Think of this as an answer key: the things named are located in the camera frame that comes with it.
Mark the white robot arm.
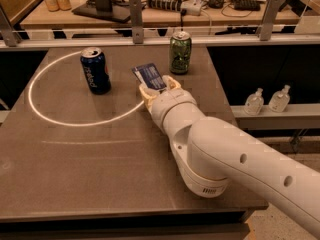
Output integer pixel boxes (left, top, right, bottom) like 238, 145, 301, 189
139, 75, 320, 239

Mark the blue rxbar blueberry wrapper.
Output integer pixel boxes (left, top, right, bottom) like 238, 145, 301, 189
131, 63, 166, 90

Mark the black mesh cup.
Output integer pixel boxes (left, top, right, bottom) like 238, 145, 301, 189
209, 0, 224, 9

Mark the black monitor stand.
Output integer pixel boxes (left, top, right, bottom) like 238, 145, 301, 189
72, 0, 130, 23

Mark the left clear sanitizer bottle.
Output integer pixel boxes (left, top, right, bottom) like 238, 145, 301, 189
244, 88, 264, 115

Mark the white power adapter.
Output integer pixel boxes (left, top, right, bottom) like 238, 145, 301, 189
181, 0, 202, 16

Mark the blue pepsi can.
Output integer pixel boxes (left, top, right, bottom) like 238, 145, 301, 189
80, 47, 111, 94

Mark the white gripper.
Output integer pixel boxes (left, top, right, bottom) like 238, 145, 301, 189
139, 75, 196, 130

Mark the wooden background desk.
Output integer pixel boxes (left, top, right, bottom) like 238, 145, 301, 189
19, 0, 301, 32

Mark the right clear sanitizer bottle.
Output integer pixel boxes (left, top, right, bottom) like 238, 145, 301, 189
268, 85, 290, 113

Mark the clear sanitizer bottle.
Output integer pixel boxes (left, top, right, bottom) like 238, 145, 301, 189
244, 88, 264, 115
268, 85, 290, 113

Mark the metal guard rail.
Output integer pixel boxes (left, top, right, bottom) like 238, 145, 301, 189
1, 3, 320, 49

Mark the black power strip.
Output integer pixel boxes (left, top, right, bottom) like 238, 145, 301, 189
147, 0, 181, 12

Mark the green soda can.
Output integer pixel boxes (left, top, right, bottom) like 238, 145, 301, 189
169, 31, 192, 74

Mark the black device on desk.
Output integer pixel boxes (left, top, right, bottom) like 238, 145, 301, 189
234, 0, 260, 11

